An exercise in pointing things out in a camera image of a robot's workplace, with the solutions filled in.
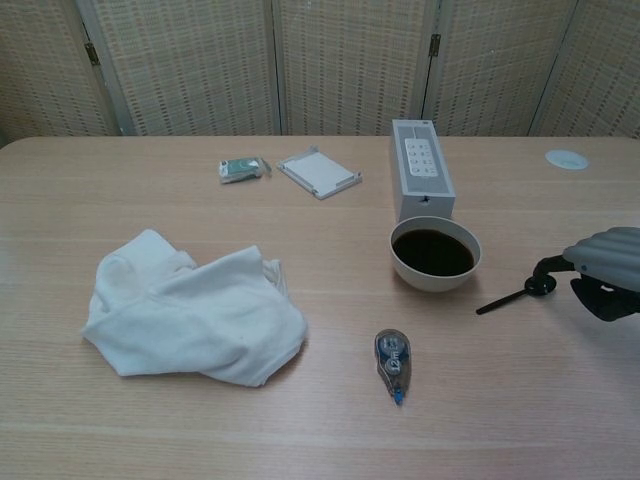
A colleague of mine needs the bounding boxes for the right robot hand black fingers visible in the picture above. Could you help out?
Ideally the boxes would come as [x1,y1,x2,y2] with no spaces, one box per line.
[530,226,640,322]

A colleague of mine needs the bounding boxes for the white crumpled cloth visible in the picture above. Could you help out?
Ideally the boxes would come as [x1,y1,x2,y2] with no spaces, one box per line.
[81,228,310,389]

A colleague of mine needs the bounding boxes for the transparent correction tape dispenser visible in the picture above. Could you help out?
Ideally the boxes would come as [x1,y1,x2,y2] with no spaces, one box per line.
[373,328,414,407]

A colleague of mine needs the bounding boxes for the white notepad in clear holder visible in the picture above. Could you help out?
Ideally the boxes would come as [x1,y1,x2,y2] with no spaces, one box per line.
[275,144,364,202]

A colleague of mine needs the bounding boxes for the small green white packet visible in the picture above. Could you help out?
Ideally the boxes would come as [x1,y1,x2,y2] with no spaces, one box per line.
[218,155,274,185]

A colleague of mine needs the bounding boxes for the woven folding screen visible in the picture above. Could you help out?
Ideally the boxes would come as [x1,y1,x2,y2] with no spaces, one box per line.
[0,0,640,146]

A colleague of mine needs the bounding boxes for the white round table grommet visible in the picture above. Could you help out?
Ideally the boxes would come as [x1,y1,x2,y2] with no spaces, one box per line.
[544,148,590,171]

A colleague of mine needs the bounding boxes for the black plastic spoon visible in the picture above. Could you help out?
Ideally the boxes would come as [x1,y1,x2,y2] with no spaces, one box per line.
[475,277,556,316]

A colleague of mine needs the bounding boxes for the white power strip box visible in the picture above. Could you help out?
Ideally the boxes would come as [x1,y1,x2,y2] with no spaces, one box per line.
[389,118,458,225]

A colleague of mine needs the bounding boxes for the cup of dark coffee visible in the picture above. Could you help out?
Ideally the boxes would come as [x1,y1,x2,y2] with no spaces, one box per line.
[389,215,483,293]

